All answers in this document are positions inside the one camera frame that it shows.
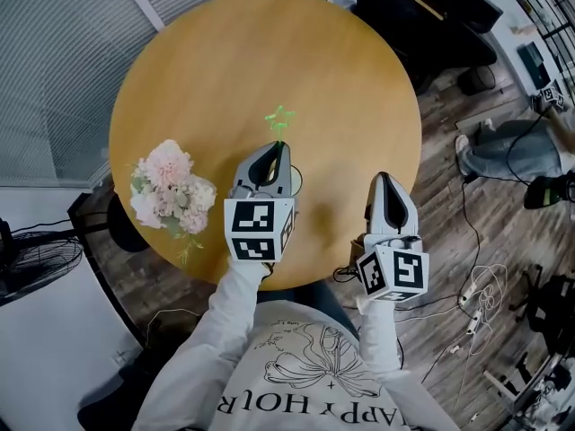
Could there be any person's white printed shirt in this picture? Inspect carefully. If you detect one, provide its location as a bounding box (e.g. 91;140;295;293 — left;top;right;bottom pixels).
80;285;462;431

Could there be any pink flower bouquet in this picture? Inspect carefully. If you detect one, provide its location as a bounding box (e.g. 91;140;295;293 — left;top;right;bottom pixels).
128;138;217;265

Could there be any black standing fan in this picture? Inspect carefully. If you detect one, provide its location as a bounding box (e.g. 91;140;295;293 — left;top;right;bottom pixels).
0;216;85;305

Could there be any small cardboard box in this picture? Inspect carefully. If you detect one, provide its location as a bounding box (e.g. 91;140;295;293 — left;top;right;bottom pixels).
349;237;368;269

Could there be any white cabinet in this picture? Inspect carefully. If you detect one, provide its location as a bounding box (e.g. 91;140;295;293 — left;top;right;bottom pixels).
0;249;146;431

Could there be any white power strip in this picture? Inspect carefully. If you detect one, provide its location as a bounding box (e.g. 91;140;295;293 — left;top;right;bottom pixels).
456;280;485;337

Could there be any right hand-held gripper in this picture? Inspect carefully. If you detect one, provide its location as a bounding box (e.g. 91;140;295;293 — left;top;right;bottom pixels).
356;171;429;303

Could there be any white cable tangle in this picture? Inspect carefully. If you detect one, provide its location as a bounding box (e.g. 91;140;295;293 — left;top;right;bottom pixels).
466;262;509;358

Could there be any person's right forearm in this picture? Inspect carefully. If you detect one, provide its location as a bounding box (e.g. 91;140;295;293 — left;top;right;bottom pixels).
356;295;404;379

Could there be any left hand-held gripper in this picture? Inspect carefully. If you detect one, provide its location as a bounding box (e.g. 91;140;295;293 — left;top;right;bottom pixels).
223;142;300;265

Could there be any person's left forearm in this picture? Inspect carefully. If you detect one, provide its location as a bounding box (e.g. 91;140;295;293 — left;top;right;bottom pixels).
172;256;271;376

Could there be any black cable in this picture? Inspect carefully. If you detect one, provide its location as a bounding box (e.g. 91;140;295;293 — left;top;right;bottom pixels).
459;177;484;304

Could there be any black waste bin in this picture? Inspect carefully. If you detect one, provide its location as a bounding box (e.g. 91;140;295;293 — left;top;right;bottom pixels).
461;66;496;97

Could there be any black stool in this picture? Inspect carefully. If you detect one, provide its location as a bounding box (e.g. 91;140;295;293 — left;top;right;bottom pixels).
106;192;150;254

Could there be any black sofa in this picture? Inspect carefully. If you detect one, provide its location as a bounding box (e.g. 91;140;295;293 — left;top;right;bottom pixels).
351;0;505;93

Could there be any green star stick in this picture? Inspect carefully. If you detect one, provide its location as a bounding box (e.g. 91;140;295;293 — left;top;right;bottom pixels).
263;104;298;146

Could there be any black office chair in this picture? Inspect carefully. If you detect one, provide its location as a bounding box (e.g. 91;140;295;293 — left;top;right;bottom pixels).
515;263;575;356

